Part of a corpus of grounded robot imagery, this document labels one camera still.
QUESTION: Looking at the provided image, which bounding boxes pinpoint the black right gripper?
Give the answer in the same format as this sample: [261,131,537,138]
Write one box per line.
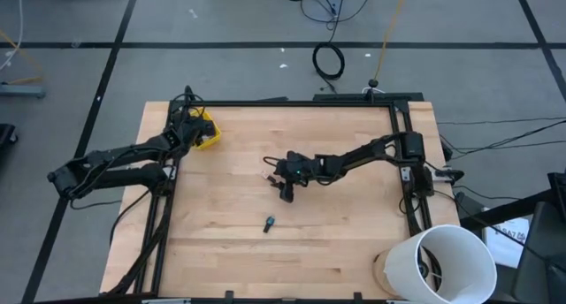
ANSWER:
[267,151,316,204]

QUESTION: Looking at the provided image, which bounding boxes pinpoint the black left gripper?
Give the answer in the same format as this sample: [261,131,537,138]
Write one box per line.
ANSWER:
[170,116,217,148]

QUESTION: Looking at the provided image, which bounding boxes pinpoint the yellow plastic basket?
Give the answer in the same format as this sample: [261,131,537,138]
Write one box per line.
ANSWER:
[187,107,222,152]

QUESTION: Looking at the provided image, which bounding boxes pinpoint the black flat bar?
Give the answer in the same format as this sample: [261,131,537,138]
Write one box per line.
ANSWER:
[311,91,425,103]

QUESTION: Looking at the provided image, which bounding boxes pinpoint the round wooden base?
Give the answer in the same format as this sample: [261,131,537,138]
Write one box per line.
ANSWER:
[372,249,399,297]

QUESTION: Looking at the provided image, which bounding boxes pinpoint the white cylindrical lampshade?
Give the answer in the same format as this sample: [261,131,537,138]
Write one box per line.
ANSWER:
[383,224,499,304]

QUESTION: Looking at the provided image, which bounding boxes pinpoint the black slanted beam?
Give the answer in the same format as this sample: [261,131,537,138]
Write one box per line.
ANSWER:
[459,188,559,232]

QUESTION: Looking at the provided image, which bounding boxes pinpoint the white printed paper sheet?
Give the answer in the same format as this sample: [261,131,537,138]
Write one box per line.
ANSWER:
[484,216,531,270]

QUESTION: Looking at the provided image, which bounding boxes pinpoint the black office chair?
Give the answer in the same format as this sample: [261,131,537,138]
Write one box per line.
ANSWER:
[512,200,566,304]

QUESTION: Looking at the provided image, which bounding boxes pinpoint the black aluminium table frame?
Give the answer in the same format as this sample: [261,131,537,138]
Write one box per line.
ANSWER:
[102,98,432,304]

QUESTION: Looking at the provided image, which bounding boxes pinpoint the coiled black floor cable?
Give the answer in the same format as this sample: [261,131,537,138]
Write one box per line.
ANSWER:
[311,42,346,93]

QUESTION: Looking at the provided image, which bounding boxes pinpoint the grey blue floor rail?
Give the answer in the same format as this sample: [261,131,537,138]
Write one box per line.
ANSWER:
[0,83,45,99]

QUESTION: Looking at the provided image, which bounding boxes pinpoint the yellow orange cable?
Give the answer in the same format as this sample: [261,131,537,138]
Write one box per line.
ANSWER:
[0,28,44,85]

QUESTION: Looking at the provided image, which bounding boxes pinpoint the yellow hanging cable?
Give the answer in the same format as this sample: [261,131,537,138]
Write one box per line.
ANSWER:
[373,0,410,80]

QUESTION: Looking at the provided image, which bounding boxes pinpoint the white floor cable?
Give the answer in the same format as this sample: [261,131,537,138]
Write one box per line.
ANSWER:
[0,0,24,73]

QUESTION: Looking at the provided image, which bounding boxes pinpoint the thin black floor cable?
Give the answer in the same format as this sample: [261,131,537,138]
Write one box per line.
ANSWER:
[436,116,566,125]
[440,118,566,160]

